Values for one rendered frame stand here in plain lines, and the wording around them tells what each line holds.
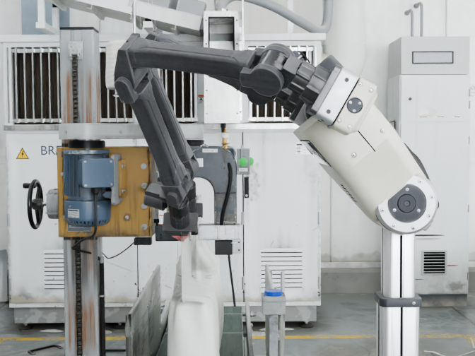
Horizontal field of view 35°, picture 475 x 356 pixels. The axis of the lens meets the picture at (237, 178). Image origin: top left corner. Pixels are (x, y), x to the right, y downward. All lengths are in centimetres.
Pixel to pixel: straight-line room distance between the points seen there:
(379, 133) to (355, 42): 395
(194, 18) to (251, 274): 182
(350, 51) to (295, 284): 176
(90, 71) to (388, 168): 125
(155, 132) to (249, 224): 346
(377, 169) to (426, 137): 437
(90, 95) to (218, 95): 221
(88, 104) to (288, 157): 283
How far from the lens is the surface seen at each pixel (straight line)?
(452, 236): 636
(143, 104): 194
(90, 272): 279
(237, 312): 438
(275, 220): 540
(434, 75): 630
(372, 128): 185
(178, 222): 221
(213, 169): 264
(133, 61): 185
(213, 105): 487
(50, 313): 569
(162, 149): 202
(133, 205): 268
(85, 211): 249
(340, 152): 184
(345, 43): 576
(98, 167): 243
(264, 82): 170
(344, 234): 678
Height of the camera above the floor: 137
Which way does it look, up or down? 3 degrees down
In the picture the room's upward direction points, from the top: straight up
